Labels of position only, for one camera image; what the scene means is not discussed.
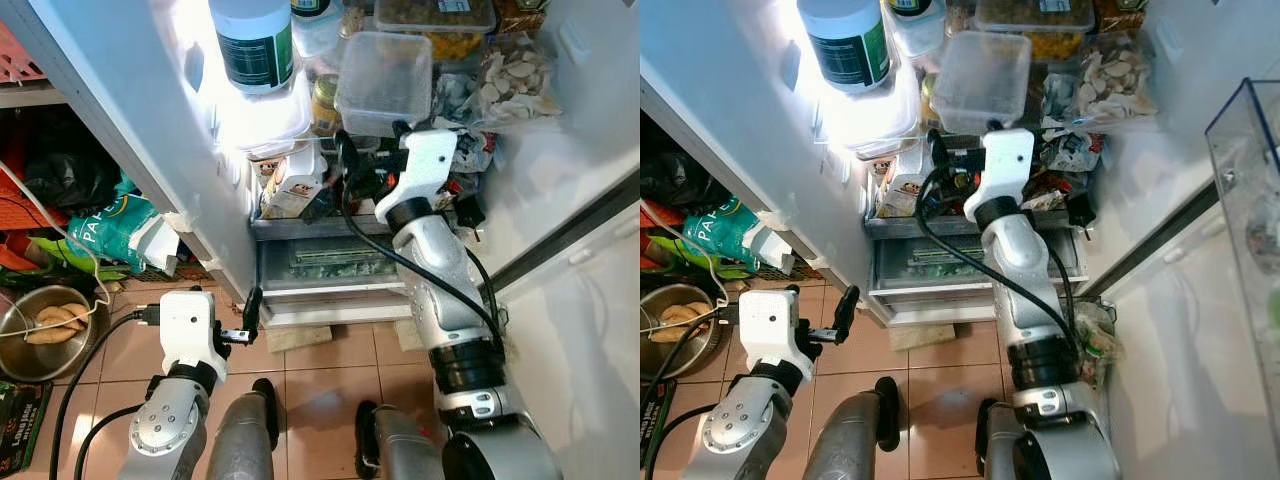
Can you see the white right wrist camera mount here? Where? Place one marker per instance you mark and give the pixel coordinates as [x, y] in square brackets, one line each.
[425, 165]
[1005, 165]

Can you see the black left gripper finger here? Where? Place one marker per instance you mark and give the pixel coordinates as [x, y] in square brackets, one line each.
[846, 308]
[253, 308]

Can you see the green printed carton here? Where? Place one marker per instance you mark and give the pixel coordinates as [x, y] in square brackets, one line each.
[655, 425]
[22, 430]

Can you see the clear lidded plastic container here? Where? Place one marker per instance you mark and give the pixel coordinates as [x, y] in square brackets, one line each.
[385, 85]
[980, 85]

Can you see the grey shelf rack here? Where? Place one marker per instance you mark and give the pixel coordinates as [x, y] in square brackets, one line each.
[40, 95]

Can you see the clear vegetable drawer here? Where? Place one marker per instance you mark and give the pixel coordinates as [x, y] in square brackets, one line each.
[930, 265]
[320, 265]

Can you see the white jar dark label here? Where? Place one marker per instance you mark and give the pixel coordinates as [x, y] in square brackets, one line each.
[250, 50]
[845, 50]

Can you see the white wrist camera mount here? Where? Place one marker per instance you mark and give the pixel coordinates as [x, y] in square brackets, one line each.
[190, 325]
[1005, 165]
[770, 325]
[425, 165]

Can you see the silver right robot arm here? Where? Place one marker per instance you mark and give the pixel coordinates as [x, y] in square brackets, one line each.
[1030, 290]
[440, 290]

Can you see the white printed carton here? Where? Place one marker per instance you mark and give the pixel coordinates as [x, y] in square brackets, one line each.
[290, 190]
[900, 190]

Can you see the grey robot right leg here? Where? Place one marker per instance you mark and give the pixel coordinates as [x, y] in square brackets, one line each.
[405, 450]
[1000, 450]

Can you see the bag of white slices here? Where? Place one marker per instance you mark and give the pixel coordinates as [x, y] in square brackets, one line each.
[515, 85]
[1115, 85]

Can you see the grey robot leg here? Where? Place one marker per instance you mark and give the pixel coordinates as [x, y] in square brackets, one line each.
[850, 440]
[240, 440]
[1000, 450]
[405, 450]

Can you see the black plastic bag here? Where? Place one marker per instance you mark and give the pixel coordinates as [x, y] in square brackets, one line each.
[70, 180]
[665, 180]

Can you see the brown printed box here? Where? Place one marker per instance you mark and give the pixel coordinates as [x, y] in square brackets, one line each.
[520, 15]
[1120, 14]

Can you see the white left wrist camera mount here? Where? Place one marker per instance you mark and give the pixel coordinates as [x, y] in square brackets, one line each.
[190, 325]
[770, 325]

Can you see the brown sweet potato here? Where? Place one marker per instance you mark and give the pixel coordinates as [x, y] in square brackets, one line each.
[672, 332]
[690, 312]
[65, 315]
[50, 334]

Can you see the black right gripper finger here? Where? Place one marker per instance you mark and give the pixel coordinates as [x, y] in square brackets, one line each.
[936, 148]
[347, 150]

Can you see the teal printed bag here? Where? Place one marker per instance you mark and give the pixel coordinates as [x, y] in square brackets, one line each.
[730, 230]
[110, 230]

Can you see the green vegetable packet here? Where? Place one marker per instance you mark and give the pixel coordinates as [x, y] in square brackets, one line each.
[1095, 345]

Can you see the grey robot left leg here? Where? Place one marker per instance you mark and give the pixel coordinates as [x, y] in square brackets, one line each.
[240, 440]
[850, 440]

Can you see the bright green bag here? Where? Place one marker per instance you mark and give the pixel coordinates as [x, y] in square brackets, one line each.
[660, 250]
[60, 255]

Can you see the tan brick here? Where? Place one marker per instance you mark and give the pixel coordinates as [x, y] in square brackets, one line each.
[298, 338]
[918, 336]

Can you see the deep steel bowl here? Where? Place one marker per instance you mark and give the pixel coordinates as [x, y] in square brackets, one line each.
[700, 357]
[85, 352]

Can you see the clear plastic door bin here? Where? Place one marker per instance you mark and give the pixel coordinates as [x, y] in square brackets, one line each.
[1250, 200]

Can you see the small jar yellow lid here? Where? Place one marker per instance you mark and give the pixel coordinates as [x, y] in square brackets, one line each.
[928, 105]
[324, 110]

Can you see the yellow food box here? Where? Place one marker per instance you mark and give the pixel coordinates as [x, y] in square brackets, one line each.
[460, 45]
[1060, 42]

